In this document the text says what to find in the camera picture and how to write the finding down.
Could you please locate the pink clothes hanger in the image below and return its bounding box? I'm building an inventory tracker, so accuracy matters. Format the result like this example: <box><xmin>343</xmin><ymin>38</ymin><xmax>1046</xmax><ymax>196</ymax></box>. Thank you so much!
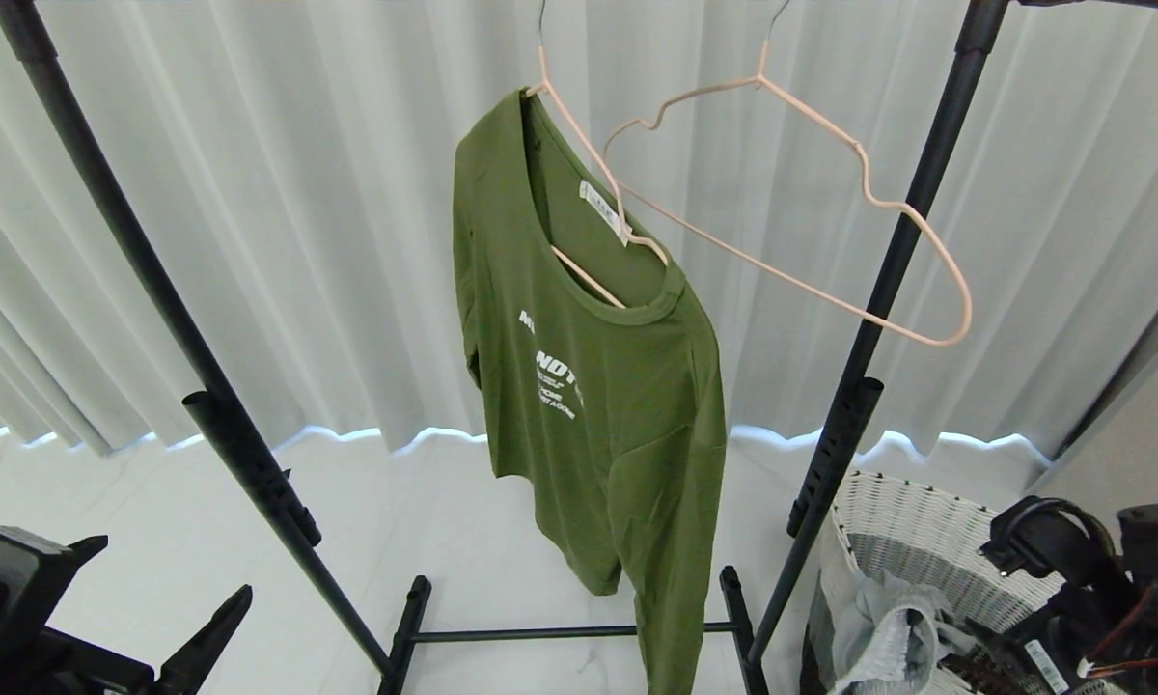
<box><xmin>524</xmin><ymin>0</ymin><xmax>671</xmax><ymax>310</ymax></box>
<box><xmin>602</xmin><ymin>0</ymin><xmax>974</xmax><ymax>348</ymax></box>

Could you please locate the black clothes rack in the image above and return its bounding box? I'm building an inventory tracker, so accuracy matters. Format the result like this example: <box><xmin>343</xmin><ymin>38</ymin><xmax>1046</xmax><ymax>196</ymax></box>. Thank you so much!
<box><xmin>0</xmin><ymin>0</ymin><xmax>1158</xmax><ymax>695</ymax></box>

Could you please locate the white curtain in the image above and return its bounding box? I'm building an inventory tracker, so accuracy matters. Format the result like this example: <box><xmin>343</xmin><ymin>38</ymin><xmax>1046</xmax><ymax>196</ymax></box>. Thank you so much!
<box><xmin>0</xmin><ymin>0</ymin><xmax>1158</xmax><ymax>460</ymax></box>

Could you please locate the green long-sleeved shirt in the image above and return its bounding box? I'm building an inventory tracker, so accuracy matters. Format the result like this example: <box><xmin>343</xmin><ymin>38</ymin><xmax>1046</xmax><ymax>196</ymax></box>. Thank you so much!
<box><xmin>452</xmin><ymin>87</ymin><xmax>728</xmax><ymax>695</ymax></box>

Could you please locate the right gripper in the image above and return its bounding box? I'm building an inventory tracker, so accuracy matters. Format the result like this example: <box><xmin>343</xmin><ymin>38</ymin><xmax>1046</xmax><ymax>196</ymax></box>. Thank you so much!
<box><xmin>965</xmin><ymin>579</ymin><xmax>1142</xmax><ymax>695</ymax></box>

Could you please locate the white laundry basket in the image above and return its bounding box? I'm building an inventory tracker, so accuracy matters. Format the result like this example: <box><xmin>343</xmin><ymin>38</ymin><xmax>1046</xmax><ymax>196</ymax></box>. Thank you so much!
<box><xmin>801</xmin><ymin>470</ymin><xmax>1120</xmax><ymax>695</ymax></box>

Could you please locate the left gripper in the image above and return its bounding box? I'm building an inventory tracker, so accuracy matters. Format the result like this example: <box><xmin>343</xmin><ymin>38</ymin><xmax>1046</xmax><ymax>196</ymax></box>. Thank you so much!
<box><xmin>0</xmin><ymin>584</ymin><xmax>254</xmax><ymax>695</ymax></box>

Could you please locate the pale grey garment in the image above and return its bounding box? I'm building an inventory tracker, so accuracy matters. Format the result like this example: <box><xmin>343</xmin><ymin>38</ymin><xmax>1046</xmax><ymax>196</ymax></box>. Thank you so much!
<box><xmin>828</xmin><ymin>570</ymin><xmax>978</xmax><ymax>695</ymax></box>

